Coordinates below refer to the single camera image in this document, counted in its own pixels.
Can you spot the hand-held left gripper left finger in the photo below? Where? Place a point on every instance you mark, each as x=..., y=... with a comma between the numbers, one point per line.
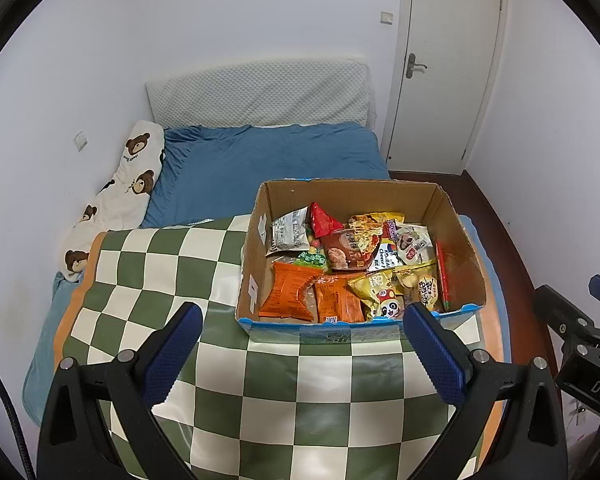
x=172, y=350

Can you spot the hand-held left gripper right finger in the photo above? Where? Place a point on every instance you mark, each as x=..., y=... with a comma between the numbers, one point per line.
x=435, y=355

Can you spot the slim red snack box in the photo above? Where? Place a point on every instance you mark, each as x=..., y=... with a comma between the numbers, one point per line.
x=442, y=275

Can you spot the yellow panda print packet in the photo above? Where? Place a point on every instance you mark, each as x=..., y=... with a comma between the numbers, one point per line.
x=375, y=292

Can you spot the orange snack packet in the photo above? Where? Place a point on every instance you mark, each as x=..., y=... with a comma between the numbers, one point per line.
x=287, y=292
x=337, y=302

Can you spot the cardboard box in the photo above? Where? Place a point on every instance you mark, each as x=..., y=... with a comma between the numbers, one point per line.
x=252, y=270

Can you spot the white cookie packet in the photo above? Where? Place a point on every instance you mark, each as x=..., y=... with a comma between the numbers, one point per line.
x=412, y=242

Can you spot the brown red noodle packet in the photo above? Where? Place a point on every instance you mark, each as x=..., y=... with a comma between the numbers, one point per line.
x=345, y=252

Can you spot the red snack packet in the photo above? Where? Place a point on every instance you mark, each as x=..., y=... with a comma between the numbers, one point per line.
x=322, y=220

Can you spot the yellow mushroom print packet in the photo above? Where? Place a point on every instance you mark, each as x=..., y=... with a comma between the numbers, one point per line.
x=422, y=285

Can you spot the green white checkered blanket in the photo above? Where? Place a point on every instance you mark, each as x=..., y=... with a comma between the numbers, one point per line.
x=190, y=270

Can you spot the light blue blanket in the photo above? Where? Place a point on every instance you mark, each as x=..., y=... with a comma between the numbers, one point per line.
x=42, y=350

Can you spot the yellow noodle packet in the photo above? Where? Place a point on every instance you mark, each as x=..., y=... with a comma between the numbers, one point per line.
x=367, y=225

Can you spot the green candy packet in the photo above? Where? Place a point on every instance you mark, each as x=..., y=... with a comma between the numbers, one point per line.
x=312, y=260

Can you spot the white grey snack packet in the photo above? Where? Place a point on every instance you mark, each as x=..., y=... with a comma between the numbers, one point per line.
x=290, y=230

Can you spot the white bear print pillow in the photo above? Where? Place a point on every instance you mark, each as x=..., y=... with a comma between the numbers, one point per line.
x=130, y=180

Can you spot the blue bed sheet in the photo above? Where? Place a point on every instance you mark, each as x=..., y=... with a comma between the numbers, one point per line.
x=260, y=157

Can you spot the white quilted headboard cushion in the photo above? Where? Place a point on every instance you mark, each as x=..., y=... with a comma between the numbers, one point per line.
x=260, y=92

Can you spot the white door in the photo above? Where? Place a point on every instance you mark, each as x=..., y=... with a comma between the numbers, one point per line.
x=450, y=60

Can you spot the white wall socket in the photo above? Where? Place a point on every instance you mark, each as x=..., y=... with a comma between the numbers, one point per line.
x=81, y=140

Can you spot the white light switch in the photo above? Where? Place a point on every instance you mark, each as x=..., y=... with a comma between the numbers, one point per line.
x=387, y=17

